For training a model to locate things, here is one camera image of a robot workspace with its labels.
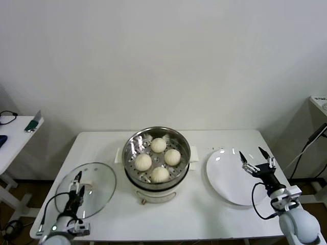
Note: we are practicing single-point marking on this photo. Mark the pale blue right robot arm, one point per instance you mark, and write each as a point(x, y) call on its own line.
point(299, 224)

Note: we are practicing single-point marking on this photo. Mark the black power adapter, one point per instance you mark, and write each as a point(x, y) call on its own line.
point(316, 133)

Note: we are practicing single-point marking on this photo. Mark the perforated steel steamer basket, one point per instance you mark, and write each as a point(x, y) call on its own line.
point(132, 145)

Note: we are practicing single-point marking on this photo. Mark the white side table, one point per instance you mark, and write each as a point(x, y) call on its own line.
point(15, 137)
point(318, 114)

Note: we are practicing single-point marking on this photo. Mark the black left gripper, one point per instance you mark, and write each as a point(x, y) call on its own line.
point(72, 202)

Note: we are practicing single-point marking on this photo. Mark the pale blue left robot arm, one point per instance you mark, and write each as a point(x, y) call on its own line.
point(57, 238)

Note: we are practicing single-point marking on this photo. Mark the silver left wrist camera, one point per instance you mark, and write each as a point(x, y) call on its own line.
point(83, 227)

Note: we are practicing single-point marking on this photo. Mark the white steamed baozi bun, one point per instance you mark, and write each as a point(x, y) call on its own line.
point(142, 162)
point(160, 174)
point(172, 157)
point(158, 145)

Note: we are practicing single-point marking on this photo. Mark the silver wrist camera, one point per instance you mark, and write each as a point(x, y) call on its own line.
point(83, 227)
point(292, 192)

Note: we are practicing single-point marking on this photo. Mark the white round plate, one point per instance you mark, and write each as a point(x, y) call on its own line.
point(227, 178)

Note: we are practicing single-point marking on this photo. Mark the dark blue flat object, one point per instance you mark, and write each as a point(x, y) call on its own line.
point(2, 140)

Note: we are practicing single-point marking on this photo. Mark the white printed box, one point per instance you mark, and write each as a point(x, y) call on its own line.
point(319, 100)

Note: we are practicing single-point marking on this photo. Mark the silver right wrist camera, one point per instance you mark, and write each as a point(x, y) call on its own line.
point(292, 192)

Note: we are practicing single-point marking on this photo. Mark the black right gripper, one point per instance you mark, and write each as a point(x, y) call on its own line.
point(268, 176)

